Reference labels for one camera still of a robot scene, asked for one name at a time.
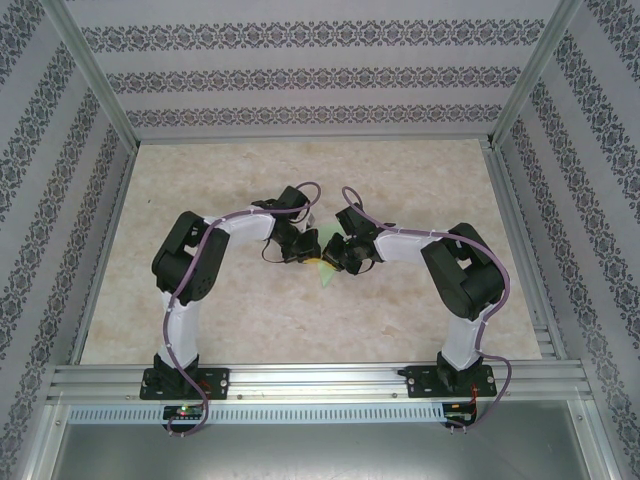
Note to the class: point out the light green paper sheet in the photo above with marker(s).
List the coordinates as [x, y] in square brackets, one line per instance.
[327, 277]

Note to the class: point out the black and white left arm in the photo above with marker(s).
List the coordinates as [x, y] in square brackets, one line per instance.
[190, 265]

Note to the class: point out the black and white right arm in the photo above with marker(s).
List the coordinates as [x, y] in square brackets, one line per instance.
[405, 247]

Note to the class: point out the right circuit board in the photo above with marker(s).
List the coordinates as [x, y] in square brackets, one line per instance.
[460, 411]

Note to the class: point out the circuit board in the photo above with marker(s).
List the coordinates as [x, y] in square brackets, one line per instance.
[182, 411]
[460, 411]

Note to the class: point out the left circuit board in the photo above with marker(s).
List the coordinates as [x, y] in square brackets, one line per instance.
[182, 411]

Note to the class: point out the aluminium mounting rail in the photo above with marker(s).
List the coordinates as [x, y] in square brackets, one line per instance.
[320, 382]

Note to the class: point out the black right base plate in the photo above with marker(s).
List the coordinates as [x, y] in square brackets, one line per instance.
[420, 382]

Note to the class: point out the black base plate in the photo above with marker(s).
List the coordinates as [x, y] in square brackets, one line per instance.
[420, 382]
[220, 382]

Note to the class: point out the aluminium right side rail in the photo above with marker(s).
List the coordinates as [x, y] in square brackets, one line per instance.
[515, 240]

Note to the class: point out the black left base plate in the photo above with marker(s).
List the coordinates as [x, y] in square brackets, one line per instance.
[220, 382]

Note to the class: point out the aluminium left side rail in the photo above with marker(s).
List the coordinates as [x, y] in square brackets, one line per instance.
[110, 240]

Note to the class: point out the aluminium left frame post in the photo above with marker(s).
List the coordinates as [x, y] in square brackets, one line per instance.
[95, 75]

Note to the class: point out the aluminium frame post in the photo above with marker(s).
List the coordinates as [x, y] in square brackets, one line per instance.
[95, 75]
[532, 75]

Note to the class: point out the aluminium right frame post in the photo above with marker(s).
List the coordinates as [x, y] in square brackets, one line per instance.
[532, 75]

